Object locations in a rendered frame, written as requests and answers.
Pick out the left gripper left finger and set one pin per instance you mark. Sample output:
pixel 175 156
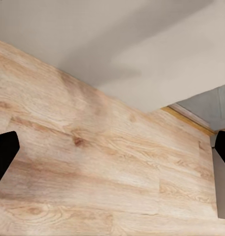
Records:
pixel 9 147

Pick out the fixed window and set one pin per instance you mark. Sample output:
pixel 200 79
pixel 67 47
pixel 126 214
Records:
pixel 204 111

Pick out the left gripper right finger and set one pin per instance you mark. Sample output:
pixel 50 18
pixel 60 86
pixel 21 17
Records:
pixel 220 144

